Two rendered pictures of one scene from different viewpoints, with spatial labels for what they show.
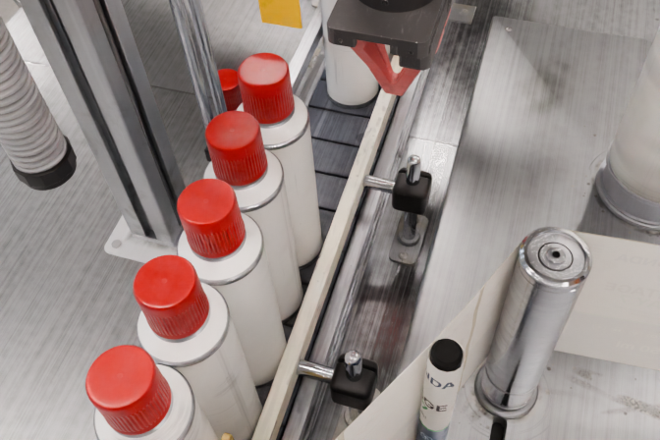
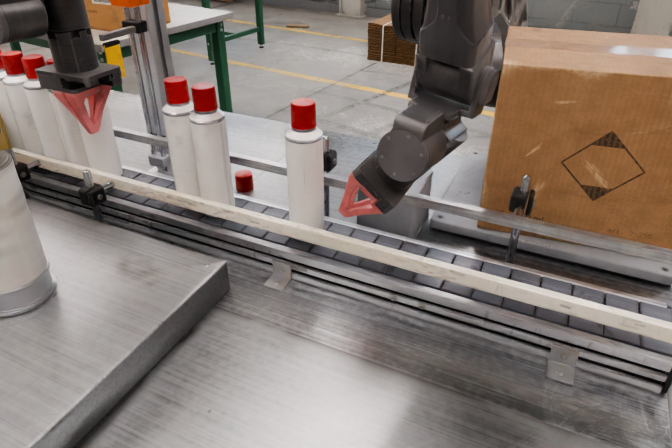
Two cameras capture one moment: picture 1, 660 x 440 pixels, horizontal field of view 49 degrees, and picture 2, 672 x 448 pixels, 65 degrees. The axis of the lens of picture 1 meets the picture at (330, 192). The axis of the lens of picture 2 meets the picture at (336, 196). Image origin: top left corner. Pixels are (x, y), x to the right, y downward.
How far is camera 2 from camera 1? 111 cm
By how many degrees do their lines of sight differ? 69
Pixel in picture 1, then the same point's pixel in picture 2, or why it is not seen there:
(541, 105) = (124, 265)
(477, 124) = (131, 237)
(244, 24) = not seen: hidden behind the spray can
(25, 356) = (135, 145)
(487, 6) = (280, 298)
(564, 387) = not seen: outside the picture
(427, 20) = (46, 70)
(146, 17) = not seen: hidden behind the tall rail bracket
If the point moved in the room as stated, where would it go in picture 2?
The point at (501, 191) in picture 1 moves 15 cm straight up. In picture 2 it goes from (77, 237) to (49, 144)
